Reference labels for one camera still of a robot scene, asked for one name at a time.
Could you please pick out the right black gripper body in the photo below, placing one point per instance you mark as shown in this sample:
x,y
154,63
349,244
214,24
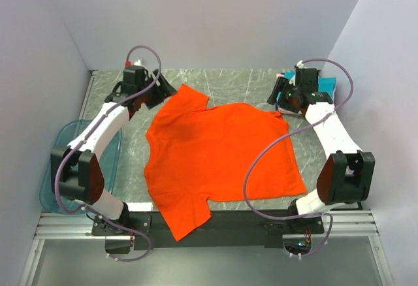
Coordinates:
x,y
289,92

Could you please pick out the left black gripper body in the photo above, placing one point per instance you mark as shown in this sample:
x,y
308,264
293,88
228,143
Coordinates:
x,y
157,95

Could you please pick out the orange t-shirt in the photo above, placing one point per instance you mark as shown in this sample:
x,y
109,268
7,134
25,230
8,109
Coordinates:
x,y
224,153

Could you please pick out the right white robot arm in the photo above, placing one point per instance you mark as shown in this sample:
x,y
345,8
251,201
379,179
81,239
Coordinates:
x,y
347,174

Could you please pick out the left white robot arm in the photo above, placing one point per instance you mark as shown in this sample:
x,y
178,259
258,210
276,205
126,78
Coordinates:
x,y
75,169

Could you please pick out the folded teal t-shirt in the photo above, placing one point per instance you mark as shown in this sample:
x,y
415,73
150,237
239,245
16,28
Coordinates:
x,y
326,84

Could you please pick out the blue plastic bin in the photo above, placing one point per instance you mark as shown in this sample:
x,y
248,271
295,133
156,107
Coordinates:
x,y
108,163

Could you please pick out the black base bar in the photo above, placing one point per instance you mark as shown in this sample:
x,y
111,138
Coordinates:
x,y
225,229

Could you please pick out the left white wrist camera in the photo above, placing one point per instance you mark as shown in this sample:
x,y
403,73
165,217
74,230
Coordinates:
x,y
139,62

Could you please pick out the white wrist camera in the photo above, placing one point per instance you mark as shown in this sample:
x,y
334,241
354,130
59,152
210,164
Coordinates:
x,y
139,62
298,65

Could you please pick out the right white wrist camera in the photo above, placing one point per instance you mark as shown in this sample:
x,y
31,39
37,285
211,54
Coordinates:
x,y
298,65

